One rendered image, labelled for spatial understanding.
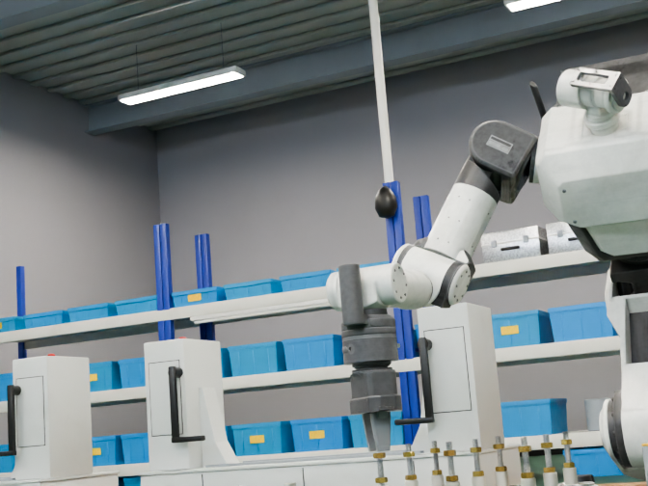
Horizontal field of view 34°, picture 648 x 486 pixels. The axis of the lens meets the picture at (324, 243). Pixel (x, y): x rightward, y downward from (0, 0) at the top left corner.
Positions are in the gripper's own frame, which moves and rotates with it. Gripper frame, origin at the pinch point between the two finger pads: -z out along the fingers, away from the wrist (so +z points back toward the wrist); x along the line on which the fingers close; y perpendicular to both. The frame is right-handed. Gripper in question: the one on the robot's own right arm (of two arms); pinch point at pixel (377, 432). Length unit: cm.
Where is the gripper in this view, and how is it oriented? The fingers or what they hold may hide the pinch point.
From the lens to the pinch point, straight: 169.5
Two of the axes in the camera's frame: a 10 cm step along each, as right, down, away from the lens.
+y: 9.5, -0.2, 3.1
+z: -0.8, -9.8, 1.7
